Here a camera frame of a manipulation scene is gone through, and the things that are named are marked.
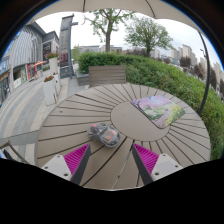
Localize grey shopfront building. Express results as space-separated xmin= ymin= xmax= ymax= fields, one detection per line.
xmin=0 ymin=22 xmax=60 ymax=104

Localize green hedge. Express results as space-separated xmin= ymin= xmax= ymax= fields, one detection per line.
xmin=77 ymin=51 xmax=224 ymax=161

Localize white planter box with flowers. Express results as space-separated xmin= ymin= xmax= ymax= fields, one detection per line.
xmin=42 ymin=75 xmax=58 ymax=106

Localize dark curved parasol pole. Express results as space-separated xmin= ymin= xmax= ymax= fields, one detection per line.
xmin=197 ymin=31 xmax=212 ymax=116

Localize distant apartment buildings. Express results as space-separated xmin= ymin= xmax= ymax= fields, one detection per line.
xmin=149 ymin=43 xmax=224 ymax=84

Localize beige parasol canopy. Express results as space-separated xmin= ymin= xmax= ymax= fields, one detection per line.
xmin=24 ymin=0 xmax=202 ymax=32

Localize floral print mouse pad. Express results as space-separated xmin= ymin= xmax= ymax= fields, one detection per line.
xmin=130 ymin=94 xmax=186 ymax=130

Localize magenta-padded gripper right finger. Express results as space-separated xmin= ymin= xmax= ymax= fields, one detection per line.
xmin=131 ymin=143 xmax=184 ymax=186

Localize round leafy tree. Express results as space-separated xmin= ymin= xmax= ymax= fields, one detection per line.
xmin=124 ymin=16 xmax=174 ymax=58

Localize grey sign pillar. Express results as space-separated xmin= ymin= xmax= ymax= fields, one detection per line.
xmin=58 ymin=13 xmax=79 ymax=80

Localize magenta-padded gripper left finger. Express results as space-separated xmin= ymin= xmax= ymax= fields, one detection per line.
xmin=40 ymin=143 xmax=92 ymax=186

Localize tall white planter with flowers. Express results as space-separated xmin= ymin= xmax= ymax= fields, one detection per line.
xmin=46 ymin=52 xmax=60 ymax=76

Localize brown slatted wooden chair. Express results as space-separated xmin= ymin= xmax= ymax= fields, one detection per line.
xmin=88 ymin=65 xmax=127 ymax=88

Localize slim sparse-leaved tree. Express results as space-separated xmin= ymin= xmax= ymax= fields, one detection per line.
xmin=83 ymin=8 xmax=136 ymax=54

